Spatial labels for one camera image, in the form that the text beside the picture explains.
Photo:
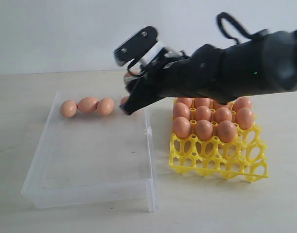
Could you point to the brown egg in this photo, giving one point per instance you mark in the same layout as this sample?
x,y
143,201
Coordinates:
x,y
182,127
88,104
201,102
242,102
203,129
203,112
68,108
186,101
217,105
222,114
226,131
105,106
129,77
123,100
181,110
245,118

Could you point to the yellow plastic egg rack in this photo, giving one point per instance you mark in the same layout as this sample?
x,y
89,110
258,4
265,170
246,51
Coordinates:
x,y
245,155

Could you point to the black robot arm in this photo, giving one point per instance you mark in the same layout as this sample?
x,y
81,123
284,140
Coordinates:
x,y
265,65

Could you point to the clear plastic tray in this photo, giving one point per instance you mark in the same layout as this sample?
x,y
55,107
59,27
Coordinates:
x,y
88,158

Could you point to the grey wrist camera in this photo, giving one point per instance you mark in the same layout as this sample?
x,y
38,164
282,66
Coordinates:
x,y
143,45

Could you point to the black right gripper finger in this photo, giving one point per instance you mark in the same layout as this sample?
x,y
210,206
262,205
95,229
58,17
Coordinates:
x,y
136,102

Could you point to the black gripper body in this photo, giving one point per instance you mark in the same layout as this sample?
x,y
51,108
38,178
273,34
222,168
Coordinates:
x,y
192,77

